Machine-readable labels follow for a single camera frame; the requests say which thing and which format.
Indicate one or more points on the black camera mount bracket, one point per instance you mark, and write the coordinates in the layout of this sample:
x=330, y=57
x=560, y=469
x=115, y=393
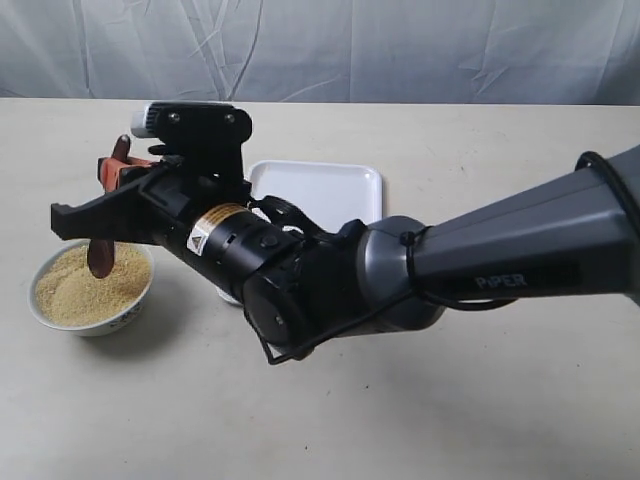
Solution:
x=210, y=140

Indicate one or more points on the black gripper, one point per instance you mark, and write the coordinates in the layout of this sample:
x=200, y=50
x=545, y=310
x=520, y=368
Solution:
x=197, y=212

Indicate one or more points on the dark brown wooden spoon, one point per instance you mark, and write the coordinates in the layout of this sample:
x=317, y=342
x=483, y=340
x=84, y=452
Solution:
x=101, y=253

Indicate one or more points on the grey fabric backdrop curtain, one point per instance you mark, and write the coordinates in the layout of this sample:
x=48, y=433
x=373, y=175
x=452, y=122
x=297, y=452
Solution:
x=522, y=52

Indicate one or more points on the white ceramic bowl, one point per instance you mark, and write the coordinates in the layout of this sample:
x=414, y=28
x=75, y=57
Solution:
x=104, y=328

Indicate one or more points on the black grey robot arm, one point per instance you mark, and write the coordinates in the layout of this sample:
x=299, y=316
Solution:
x=300, y=285

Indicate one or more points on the white rectangular plastic tray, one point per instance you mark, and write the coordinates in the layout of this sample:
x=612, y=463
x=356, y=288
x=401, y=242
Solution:
x=329, y=194

